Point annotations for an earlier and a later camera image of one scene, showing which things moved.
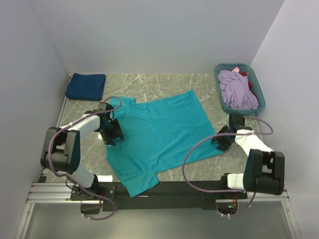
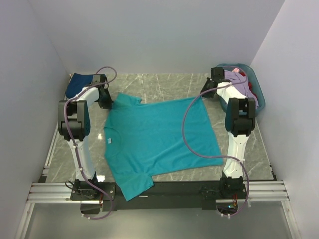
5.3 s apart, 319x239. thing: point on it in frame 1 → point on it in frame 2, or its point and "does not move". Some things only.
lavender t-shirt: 236,90 does not move
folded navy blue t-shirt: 89,87 does not move
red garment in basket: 250,84 does not move
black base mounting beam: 173,195 does not move
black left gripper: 117,132 → 108,104
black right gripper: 224,146 → 208,81
